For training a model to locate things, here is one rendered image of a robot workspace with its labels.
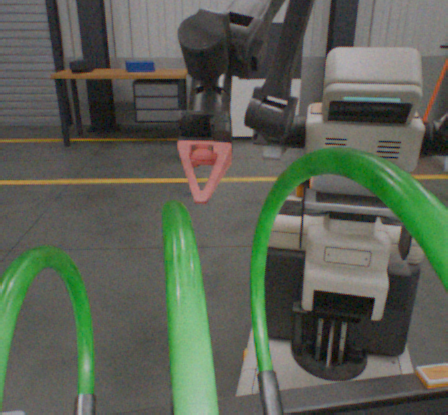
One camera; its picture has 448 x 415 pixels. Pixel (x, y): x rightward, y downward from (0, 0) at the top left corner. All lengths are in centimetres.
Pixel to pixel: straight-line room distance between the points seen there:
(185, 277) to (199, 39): 39
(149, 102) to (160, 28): 157
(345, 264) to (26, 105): 623
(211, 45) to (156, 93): 474
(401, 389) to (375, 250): 55
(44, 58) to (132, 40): 130
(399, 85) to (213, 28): 57
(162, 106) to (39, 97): 231
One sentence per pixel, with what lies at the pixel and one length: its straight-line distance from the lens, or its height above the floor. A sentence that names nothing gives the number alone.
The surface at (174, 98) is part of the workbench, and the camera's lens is 522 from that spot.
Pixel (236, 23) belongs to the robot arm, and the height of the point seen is 144.
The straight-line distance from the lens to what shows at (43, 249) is 26.
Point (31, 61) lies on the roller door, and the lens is 687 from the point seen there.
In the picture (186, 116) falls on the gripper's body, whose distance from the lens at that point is 50.
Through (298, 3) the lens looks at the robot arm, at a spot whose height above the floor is 148.
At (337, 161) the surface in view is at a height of 138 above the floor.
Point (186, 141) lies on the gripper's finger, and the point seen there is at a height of 130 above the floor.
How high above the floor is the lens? 144
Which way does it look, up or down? 21 degrees down
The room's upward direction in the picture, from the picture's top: straight up
